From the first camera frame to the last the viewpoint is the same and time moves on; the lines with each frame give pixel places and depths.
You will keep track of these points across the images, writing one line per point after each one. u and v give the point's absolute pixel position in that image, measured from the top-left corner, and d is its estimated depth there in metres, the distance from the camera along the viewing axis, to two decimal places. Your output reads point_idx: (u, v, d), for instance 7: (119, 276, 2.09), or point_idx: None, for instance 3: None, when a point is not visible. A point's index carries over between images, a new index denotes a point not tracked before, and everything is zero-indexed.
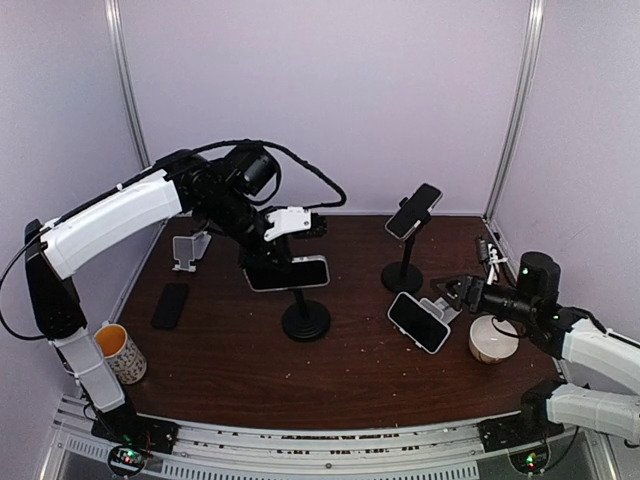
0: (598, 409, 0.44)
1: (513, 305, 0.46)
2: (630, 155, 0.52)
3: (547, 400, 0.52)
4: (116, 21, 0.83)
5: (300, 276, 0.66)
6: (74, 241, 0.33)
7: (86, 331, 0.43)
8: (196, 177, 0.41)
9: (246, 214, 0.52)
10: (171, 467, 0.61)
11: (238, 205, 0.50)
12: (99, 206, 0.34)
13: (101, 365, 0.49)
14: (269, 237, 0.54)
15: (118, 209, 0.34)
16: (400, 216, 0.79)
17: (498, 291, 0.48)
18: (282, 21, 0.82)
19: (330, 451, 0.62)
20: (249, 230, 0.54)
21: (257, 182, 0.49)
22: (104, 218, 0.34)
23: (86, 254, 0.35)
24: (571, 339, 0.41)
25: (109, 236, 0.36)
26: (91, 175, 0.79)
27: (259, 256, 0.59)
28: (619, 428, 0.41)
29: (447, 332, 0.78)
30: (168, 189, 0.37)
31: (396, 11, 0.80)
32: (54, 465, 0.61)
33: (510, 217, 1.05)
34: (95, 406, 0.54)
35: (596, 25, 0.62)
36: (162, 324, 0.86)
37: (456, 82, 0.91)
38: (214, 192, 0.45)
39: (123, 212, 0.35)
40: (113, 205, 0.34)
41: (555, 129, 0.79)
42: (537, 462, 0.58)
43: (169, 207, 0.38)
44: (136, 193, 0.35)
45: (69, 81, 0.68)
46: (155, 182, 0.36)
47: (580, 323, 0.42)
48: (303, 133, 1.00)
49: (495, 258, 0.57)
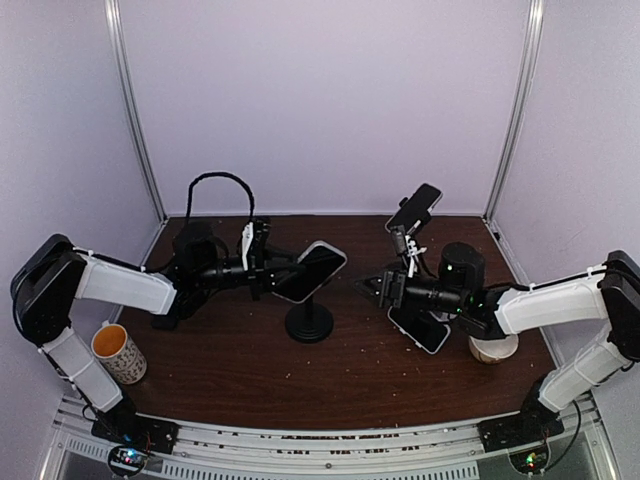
0: (579, 371, 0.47)
1: (440, 295, 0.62)
2: (629, 156, 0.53)
3: (540, 397, 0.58)
4: (116, 21, 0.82)
5: (321, 272, 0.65)
6: (101, 279, 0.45)
7: (72, 331, 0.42)
8: (182, 300, 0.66)
9: (215, 268, 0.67)
10: (170, 467, 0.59)
11: (204, 274, 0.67)
12: (128, 273, 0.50)
13: (92, 363, 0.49)
14: (246, 262, 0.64)
15: (138, 282, 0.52)
16: (401, 216, 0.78)
17: (424, 285, 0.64)
18: (283, 21, 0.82)
19: (330, 451, 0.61)
20: (226, 274, 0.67)
21: (207, 263, 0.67)
22: (128, 281, 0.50)
23: (92, 290, 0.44)
24: (505, 313, 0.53)
25: (118, 293, 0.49)
26: (90, 174, 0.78)
27: (253, 282, 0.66)
28: (603, 367, 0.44)
29: (447, 333, 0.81)
30: (169, 292, 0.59)
31: (397, 11, 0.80)
32: (54, 466, 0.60)
33: (510, 218, 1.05)
34: (95, 406, 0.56)
35: (597, 26, 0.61)
36: (161, 324, 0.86)
37: (457, 82, 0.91)
38: (194, 291, 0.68)
39: (139, 286, 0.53)
40: (137, 276, 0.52)
41: (556, 129, 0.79)
42: (537, 462, 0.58)
43: (154, 302, 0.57)
44: (155, 282, 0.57)
45: (68, 79, 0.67)
46: (165, 282, 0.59)
47: (503, 300, 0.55)
48: (303, 132, 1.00)
49: (416, 250, 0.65)
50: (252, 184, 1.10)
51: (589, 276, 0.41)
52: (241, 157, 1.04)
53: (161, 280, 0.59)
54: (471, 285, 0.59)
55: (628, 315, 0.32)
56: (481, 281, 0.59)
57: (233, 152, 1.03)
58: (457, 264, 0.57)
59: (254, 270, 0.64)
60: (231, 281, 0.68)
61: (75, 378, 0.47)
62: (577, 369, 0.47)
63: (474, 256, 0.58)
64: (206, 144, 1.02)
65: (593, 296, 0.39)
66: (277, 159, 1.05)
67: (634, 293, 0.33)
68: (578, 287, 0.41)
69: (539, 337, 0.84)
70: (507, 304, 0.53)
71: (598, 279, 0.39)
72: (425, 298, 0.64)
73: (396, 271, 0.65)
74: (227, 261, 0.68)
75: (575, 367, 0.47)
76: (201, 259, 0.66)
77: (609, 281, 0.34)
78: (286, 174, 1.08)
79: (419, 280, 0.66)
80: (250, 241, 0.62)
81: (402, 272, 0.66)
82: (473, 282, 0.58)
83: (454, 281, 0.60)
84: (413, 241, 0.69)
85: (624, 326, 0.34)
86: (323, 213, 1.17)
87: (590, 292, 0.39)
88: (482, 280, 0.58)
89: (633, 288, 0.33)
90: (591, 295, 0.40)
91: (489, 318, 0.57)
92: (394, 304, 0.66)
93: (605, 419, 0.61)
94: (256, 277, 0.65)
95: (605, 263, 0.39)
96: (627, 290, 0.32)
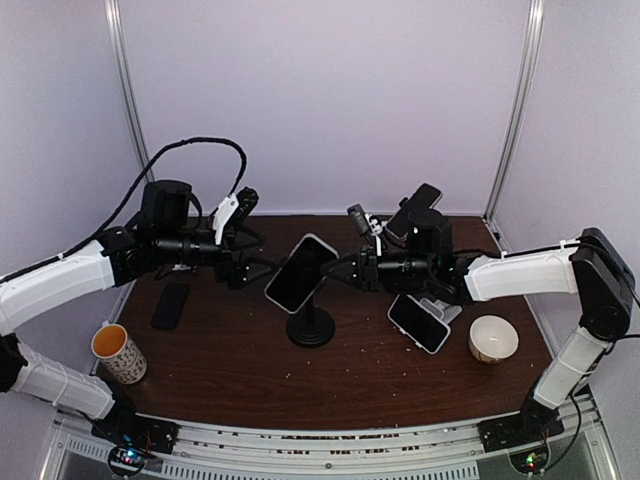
0: (564, 364, 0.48)
1: (412, 265, 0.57)
2: (629, 155, 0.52)
3: (534, 395, 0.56)
4: (116, 21, 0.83)
5: (303, 278, 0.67)
6: (13, 303, 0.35)
7: (30, 368, 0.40)
8: (130, 256, 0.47)
9: (182, 242, 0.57)
10: (171, 467, 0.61)
11: (167, 245, 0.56)
12: (45, 273, 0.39)
13: (68, 382, 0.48)
14: (218, 235, 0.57)
15: (64, 277, 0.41)
16: (399, 216, 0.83)
17: (394, 258, 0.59)
18: (283, 22, 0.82)
19: (329, 451, 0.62)
20: (194, 247, 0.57)
21: (174, 225, 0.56)
22: (50, 284, 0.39)
23: (17, 315, 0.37)
24: (474, 278, 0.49)
25: (48, 299, 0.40)
26: (91, 175, 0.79)
27: (225, 262, 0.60)
28: (585, 354, 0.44)
29: (447, 332, 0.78)
30: (104, 263, 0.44)
31: (397, 12, 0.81)
32: (54, 466, 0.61)
33: (510, 217, 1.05)
34: (90, 415, 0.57)
35: (596, 27, 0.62)
36: (162, 324, 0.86)
37: (456, 83, 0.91)
38: (148, 258, 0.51)
39: (68, 279, 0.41)
40: (56, 271, 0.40)
41: (555, 129, 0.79)
42: (537, 462, 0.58)
43: (103, 279, 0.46)
44: (76, 264, 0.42)
45: (69, 82, 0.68)
46: (94, 255, 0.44)
47: (474, 266, 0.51)
48: (303, 134, 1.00)
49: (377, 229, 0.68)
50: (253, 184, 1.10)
51: (561, 249, 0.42)
52: (242, 158, 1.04)
53: (95, 252, 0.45)
54: (438, 249, 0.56)
55: (594, 291, 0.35)
56: (449, 245, 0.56)
57: (233, 152, 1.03)
58: (421, 225, 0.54)
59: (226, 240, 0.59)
60: (197, 259, 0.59)
61: (55, 399, 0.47)
62: (563, 362, 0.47)
63: (441, 219, 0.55)
64: (206, 145, 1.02)
65: (563, 268, 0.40)
66: (278, 158, 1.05)
67: (602, 267, 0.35)
68: (550, 259, 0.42)
69: (539, 337, 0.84)
70: (478, 270, 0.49)
71: (570, 251, 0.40)
72: (397, 272, 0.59)
73: (368, 251, 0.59)
74: (195, 237, 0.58)
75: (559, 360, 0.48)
76: (167, 219, 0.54)
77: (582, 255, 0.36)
78: (286, 175, 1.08)
79: (388, 254, 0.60)
80: (234, 211, 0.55)
81: (373, 248, 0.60)
82: (439, 246, 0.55)
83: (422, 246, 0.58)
84: (374, 221, 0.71)
85: (591, 303, 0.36)
86: (322, 213, 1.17)
87: (562, 265, 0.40)
88: (449, 245, 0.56)
89: (600, 261, 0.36)
90: (562, 267, 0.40)
91: (458, 281, 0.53)
92: (369, 286, 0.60)
93: (605, 419, 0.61)
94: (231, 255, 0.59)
95: (579, 239, 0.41)
96: (596, 264, 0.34)
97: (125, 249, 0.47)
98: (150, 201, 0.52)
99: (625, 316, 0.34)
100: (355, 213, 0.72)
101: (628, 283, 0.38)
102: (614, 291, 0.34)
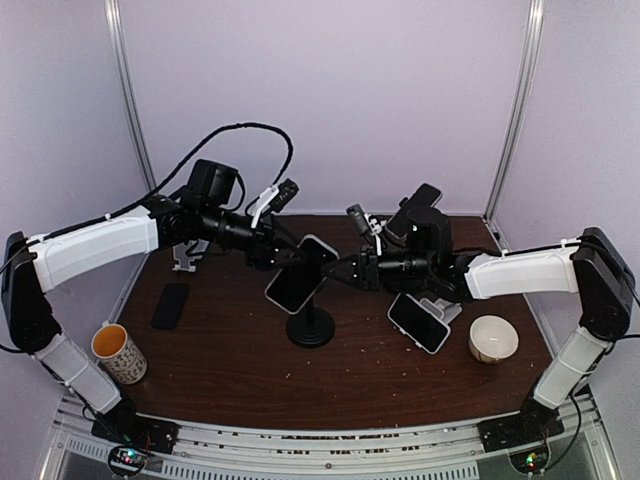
0: (565, 364, 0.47)
1: (413, 263, 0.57)
2: (629, 154, 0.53)
3: (534, 395, 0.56)
4: (116, 21, 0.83)
5: (305, 277, 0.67)
6: (63, 256, 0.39)
7: (63, 338, 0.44)
8: (172, 222, 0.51)
9: (219, 222, 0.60)
10: (171, 467, 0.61)
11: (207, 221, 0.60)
12: (93, 231, 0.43)
13: (87, 366, 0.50)
14: (253, 220, 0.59)
15: (110, 236, 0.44)
16: (399, 216, 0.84)
17: (394, 257, 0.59)
18: (283, 22, 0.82)
19: (329, 451, 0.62)
20: (229, 228, 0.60)
21: (219, 201, 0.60)
22: (96, 242, 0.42)
23: (66, 270, 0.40)
24: (474, 276, 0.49)
25: (94, 256, 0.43)
26: (91, 175, 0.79)
27: (259, 246, 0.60)
28: (585, 354, 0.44)
29: (447, 332, 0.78)
30: (150, 225, 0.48)
31: (397, 12, 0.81)
32: (54, 466, 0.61)
33: (510, 217, 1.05)
34: (93, 407, 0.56)
35: (596, 27, 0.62)
36: (162, 324, 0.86)
37: (456, 83, 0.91)
38: (190, 225, 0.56)
39: (113, 238, 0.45)
40: (103, 230, 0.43)
41: (554, 128, 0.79)
42: (537, 462, 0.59)
43: (147, 242, 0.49)
44: (124, 224, 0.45)
45: (69, 82, 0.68)
46: (140, 218, 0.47)
47: (473, 264, 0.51)
48: (302, 133, 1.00)
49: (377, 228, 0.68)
50: (253, 185, 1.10)
51: (561, 248, 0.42)
52: (241, 158, 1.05)
53: (140, 215, 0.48)
54: (437, 247, 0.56)
55: (594, 290, 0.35)
56: (449, 243, 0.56)
57: (233, 152, 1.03)
58: (420, 223, 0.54)
59: (260, 224, 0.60)
60: (229, 241, 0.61)
61: (70, 378, 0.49)
62: (564, 362, 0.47)
63: (440, 217, 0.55)
64: (207, 145, 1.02)
65: (563, 267, 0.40)
66: (277, 158, 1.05)
67: (603, 267, 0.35)
68: (550, 258, 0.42)
69: (539, 337, 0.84)
70: (478, 268, 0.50)
71: (571, 251, 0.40)
72: (398, 272, 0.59)
73: (368, 250, 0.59)
74: (231, 219, 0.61)
75: (559, 360, 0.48)
76: (213, 195, 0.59)
77: (582, 253, 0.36)
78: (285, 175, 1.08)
79: (388, 254, 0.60)
80: (274, 197, 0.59)
81: (373, 249, 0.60)
82: (439, 244, 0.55)
83: (422, 245, 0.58)
84: (374, 220, 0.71)
85: (592, 303, 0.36)
86: (323, 213, 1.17)
87: (562, 264, 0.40)
88: (449, 242, 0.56)
89: (601, 261, 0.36)
90: (562, 267, 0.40)
91: (459, 278, 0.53)
92: (370, 286, 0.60)
93: (605, 419, 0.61)
94: (262, 236, 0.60)
95: (580, 238, 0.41)
96: (597, 263, 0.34)
97: (170, 216, 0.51)
98: (202, 176, 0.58)
99: (625, 315, 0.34)
100: (355, 214, 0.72)
101: (629, 282, 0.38)
102: (615, 291, 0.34)
